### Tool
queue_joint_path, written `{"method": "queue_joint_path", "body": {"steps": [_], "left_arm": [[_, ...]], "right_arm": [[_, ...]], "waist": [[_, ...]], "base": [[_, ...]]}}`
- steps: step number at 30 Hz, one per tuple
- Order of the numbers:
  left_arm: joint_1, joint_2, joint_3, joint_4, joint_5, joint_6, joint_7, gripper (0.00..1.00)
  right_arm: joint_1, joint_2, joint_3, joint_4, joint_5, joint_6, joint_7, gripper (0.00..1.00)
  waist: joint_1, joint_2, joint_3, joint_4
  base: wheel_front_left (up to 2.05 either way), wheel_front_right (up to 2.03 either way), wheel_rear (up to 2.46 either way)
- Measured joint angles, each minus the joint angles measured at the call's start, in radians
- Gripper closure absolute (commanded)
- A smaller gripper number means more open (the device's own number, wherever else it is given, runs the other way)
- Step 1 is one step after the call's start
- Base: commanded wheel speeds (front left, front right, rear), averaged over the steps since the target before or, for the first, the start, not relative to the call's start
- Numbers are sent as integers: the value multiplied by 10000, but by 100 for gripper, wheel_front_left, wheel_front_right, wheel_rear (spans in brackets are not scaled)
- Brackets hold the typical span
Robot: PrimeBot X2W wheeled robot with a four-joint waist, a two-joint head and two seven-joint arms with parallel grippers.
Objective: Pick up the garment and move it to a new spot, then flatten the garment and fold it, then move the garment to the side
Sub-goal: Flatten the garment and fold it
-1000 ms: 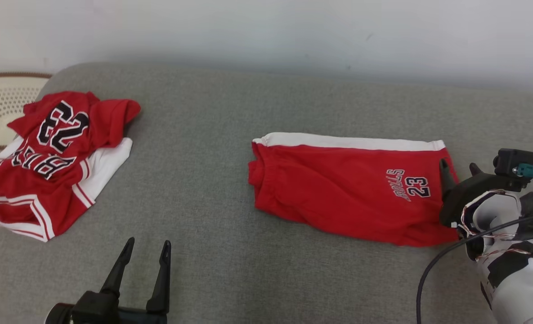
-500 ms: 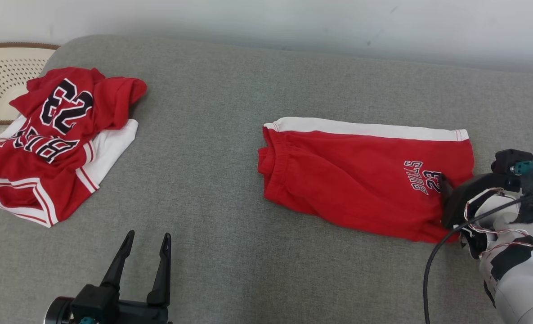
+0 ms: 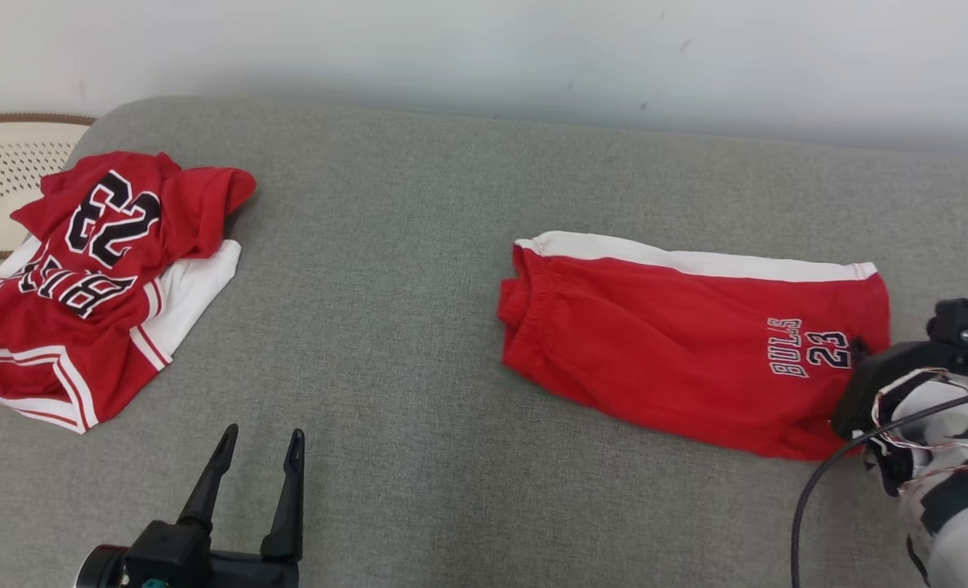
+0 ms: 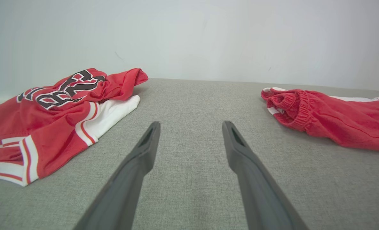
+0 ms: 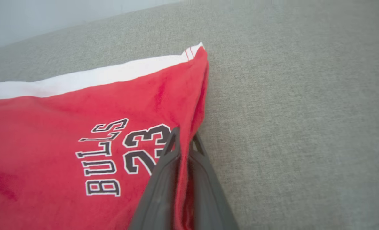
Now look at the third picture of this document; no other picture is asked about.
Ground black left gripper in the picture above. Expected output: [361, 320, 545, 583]
[124, 423, 306, 588]

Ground red jersey with white sleeves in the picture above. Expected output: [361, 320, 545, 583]
[0, 150, 258, 434]

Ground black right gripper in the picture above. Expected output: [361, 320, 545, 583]
[830, 336, 968, 443]

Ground cream perforated laundry basket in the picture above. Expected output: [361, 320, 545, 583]
[0, 113, 97, 287]

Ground red shorts with white stripe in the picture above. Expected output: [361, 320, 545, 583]
[497, 230, 893, 462]

